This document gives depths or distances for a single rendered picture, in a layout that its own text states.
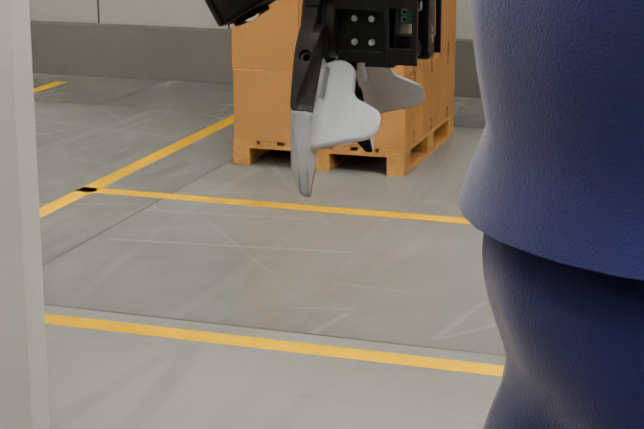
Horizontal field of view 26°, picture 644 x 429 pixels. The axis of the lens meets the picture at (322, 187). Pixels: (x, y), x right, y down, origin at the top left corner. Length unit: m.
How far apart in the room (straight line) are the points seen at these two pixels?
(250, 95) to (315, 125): 6.88
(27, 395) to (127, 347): 1.24
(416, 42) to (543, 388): 0.41
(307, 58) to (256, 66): 6.83
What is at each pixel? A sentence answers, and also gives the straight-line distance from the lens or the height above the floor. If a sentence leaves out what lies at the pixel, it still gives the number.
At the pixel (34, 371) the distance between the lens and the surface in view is 3.90.
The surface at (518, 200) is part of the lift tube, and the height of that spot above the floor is 1.62.
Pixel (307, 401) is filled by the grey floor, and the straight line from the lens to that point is 4.57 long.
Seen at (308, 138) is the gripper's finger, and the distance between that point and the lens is 0.92.
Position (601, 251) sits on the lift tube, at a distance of 0.51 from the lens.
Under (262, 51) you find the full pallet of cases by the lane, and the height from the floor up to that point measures 0.65.
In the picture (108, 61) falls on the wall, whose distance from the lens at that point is 11.02.
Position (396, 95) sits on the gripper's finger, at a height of 1.57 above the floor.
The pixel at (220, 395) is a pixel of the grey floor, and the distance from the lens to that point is 4.64.
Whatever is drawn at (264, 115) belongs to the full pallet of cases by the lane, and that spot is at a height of 0.29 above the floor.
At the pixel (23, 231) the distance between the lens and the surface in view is 3.76.
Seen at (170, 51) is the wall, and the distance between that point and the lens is 10.78.
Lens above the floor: 1.75
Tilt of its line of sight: 14 degrees down
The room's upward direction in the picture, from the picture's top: straight up
